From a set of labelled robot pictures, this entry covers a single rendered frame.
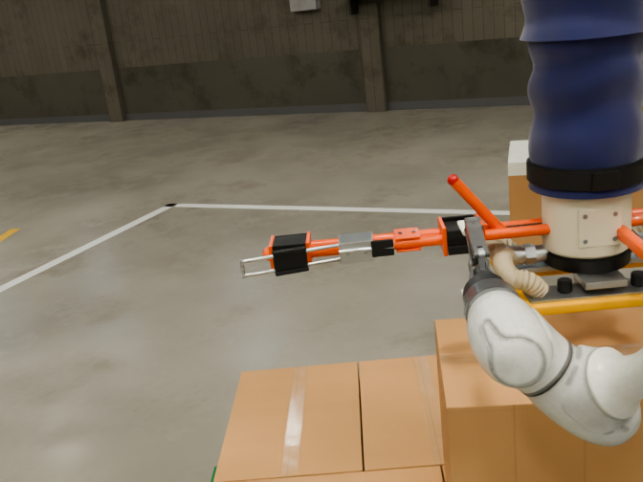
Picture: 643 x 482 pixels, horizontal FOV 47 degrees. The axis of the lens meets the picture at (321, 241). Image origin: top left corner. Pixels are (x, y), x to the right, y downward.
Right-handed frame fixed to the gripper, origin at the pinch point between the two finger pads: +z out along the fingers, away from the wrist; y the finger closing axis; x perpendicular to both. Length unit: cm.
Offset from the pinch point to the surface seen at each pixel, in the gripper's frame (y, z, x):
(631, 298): 11.2, -0.1, 29.9
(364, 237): -1.5, 13.5, -18.8
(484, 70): 74, 901, 169
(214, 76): 57, 1076, -230
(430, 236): -0.8, 11.9, -5.6
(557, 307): 11.5, -0.2, 16.2
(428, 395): 69, 68, -4
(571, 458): 41.4, -5.6, 17.1
